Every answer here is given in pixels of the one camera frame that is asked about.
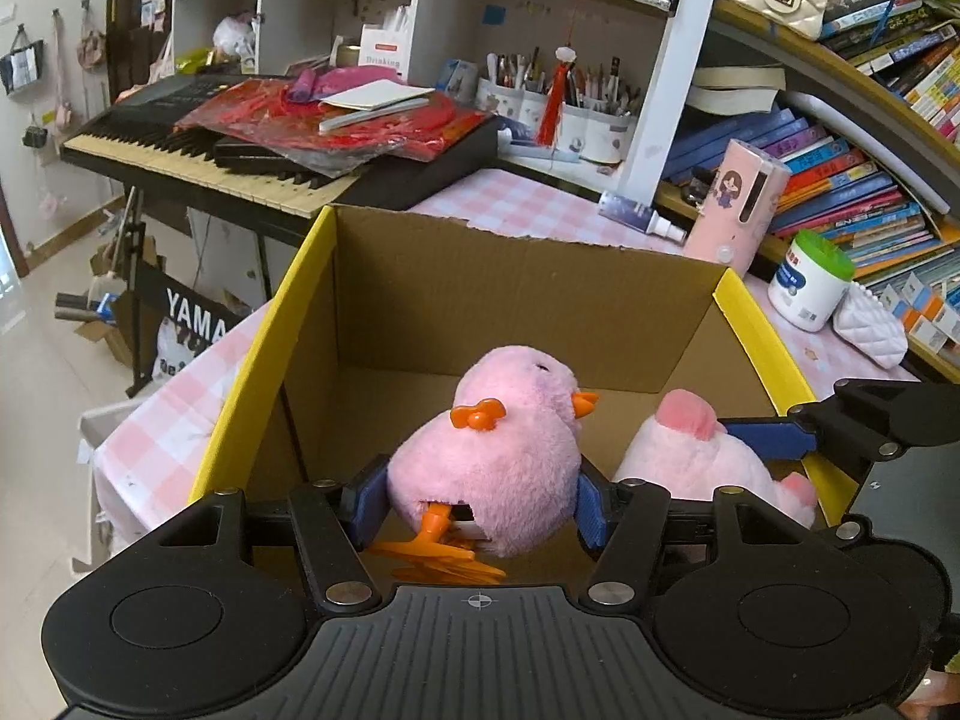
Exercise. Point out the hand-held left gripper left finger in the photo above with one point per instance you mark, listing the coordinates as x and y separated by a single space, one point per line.
367 501

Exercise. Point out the small black pouch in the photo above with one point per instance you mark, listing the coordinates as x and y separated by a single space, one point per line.
34 136

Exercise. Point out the white quilted purse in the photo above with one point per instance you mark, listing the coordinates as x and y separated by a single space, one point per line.
870 330

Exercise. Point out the yellow-edged cardboard box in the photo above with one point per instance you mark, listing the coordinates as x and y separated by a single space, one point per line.
525 300

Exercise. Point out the white notebook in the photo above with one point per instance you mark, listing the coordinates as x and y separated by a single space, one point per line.
375 96

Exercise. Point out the black electronic keyboard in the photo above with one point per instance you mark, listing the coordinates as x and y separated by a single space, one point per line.
150 139

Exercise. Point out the small glue tube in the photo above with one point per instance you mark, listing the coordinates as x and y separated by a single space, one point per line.
630 210

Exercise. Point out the pink cylindrical bottle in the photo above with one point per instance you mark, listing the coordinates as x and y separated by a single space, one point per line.
731 202

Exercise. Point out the pink pig plush toy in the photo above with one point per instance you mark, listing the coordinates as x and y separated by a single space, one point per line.
690 465

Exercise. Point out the pink crumpled cloth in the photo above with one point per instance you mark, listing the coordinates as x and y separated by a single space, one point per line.
337 82

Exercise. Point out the row of colourful books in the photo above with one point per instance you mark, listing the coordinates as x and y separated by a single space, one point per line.
840 187

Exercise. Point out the white paper bag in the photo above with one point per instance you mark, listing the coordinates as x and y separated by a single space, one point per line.
382 52

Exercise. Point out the row of shelved books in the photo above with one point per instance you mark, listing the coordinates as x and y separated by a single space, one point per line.
907 37

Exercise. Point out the red plastic bag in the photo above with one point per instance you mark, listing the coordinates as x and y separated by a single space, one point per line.
390 139

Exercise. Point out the grey notebook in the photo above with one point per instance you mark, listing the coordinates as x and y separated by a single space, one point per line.
352 120

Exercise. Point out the row of small colourful boxes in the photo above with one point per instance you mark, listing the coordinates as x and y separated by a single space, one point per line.
930 315

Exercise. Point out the navy tote bag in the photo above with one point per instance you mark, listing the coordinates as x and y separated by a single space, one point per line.
21 64

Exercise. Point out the black keyboard stand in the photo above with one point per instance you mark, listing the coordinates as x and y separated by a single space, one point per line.
187 300

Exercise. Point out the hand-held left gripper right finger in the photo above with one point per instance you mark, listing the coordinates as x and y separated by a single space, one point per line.
592 510

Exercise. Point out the stack of white-edged books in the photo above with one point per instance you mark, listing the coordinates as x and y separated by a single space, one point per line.
731 90

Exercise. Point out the white shelf unit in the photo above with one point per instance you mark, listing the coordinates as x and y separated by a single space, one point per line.
465 15

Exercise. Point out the red tassel ornament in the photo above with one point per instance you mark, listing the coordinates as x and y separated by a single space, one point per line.
553 97

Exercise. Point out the white plastic bag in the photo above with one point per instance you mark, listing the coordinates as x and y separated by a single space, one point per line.
234 37

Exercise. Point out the white jar with green lid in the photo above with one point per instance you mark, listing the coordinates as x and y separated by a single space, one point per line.
806 292

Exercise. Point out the pink hanging bag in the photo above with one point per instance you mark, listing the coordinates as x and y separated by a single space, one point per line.
91 49

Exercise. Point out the cardboard scraps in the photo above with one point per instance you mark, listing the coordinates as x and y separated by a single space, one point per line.
97 315

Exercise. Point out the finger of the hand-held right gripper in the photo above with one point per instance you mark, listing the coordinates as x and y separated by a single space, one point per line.
765 439

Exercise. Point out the pink chick plush toy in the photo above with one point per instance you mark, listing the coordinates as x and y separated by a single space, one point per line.
487 480

